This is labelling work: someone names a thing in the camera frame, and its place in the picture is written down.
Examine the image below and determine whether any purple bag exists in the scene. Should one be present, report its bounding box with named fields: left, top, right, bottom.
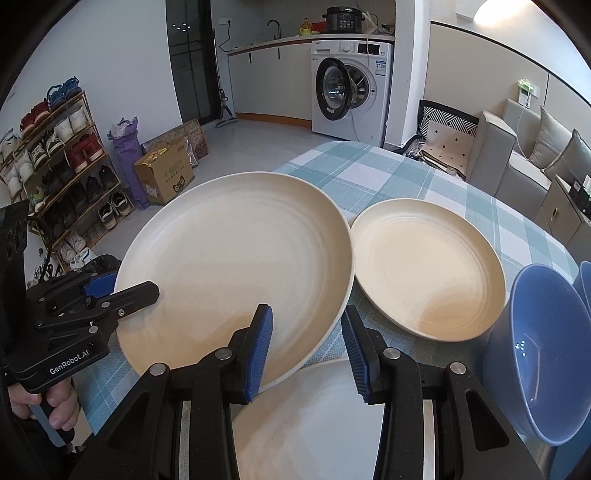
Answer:
left=108, top=117, right=148, bottom=210

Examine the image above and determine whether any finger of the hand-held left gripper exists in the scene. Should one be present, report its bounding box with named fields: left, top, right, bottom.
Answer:
left=37, top=280, right=160, bottom=343
left=28, top=271, right=119, bottom=304

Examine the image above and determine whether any white floor mop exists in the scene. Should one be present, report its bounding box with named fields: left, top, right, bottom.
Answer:
left=213, top=28, right=239, bottom=128

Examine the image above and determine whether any wooden shoe rack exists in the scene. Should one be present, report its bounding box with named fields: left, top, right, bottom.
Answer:
left=0, top=90, right=134, bottom=273

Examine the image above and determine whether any white wall-mounted device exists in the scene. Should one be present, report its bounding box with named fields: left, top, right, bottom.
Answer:
left=517, top=78, right=541, bottom=108

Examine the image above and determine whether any person's left hand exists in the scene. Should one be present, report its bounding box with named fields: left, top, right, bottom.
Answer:
left=9, top=379, right=81, bottom=432

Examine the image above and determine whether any black pressure cooker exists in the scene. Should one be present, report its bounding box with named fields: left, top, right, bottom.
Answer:
left=322, top=6, right=368, bottom=34

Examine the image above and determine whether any checked teal tablecloth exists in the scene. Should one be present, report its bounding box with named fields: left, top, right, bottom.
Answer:
left=74, top=141, right=591, bottom=480

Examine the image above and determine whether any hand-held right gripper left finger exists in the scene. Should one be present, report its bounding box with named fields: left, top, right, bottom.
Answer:
left=74, top=303, right=274, bottom=480

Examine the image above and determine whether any small cream plate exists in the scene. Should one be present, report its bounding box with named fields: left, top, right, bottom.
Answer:
left=351, top=198, right=507, bottom=342

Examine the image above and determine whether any large blue bowl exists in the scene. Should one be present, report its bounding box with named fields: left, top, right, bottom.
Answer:
left=482, top=264, right=591, bottom=446

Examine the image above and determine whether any striped black white cushion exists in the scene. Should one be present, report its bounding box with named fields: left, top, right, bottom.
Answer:
left=402, top=136, right=428, bottom=160

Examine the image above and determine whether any beige side cabinet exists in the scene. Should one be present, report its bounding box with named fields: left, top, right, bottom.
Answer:
left=533, top=175, right=591, bottom=252

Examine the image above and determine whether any brown patterned gift bag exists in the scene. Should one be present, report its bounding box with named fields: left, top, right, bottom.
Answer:
left=141, top=119, right=209, bottom=169

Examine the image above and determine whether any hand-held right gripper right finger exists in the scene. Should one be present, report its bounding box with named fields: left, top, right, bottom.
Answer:
left=341, top=305, right=546, bottom=480

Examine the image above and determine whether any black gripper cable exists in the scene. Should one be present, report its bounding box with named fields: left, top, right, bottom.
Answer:
left=28, top=217, right=52, bottom=282

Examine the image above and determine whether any grey sofa cushion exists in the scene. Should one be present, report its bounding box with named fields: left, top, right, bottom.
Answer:
left=545, top=129, right=591, bottom=183
left=529, top=106, right=573, bottom=169

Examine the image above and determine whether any white kitchen counter cabinet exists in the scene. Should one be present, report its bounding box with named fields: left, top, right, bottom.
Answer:
left=227, top=34, right=319, bottom=129

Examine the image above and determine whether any white washing machine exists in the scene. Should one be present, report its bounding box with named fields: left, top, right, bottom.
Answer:
left=310, top=38, right=395, bottom=148

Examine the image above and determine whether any medium blue bowl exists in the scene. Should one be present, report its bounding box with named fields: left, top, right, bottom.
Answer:
left=573, top=261, right=591, bottom=319

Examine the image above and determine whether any black white geometric cushion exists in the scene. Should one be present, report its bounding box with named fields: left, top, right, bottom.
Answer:
left=418, top=99, right=480, bottom=153

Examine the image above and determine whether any cardboard box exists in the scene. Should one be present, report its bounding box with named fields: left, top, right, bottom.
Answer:
left=134, top=140, right=197, bottom=206

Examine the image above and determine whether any black glass door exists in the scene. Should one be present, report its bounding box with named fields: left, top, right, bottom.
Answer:
left=165, top=0, right=220, bottom=123

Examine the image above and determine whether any beige sofa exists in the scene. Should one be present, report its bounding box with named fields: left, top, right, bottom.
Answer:
left=466, top=98, right=591, bottom=217

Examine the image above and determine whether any beige diamond print cushion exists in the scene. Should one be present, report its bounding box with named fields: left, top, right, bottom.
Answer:
left=422, top=121, right=476, bottom=172

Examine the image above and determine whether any large cream plate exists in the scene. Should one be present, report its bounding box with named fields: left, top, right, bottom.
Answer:
left=113, top=172, right=355, bottom=380

